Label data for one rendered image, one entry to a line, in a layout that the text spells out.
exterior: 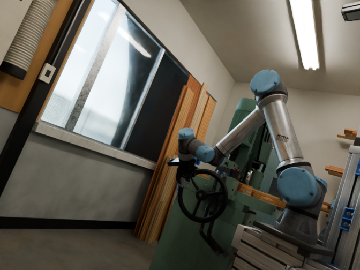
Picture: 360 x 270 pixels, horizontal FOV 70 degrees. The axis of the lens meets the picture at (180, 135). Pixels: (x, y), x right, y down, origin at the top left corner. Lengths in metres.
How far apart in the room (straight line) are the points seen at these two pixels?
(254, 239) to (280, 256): 0.11
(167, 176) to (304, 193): 2.32
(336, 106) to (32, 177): 3.80
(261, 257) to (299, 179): 0.34
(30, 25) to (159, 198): 2.11
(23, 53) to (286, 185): 1.72
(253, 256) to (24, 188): 1.85
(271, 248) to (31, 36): 1.82
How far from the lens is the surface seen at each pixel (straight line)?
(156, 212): 3.12
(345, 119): 4.18
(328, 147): 4.06
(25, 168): 2.36
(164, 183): 3.09
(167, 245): 1.73
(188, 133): 1.17
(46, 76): 2.15
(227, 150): 1.23
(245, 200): 1.57
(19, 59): 1.99
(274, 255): 1.07
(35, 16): 2.05
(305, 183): 0.91
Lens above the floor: 0.89
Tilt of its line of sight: 7 degrees up
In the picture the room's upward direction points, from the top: 21 degrees clockwise
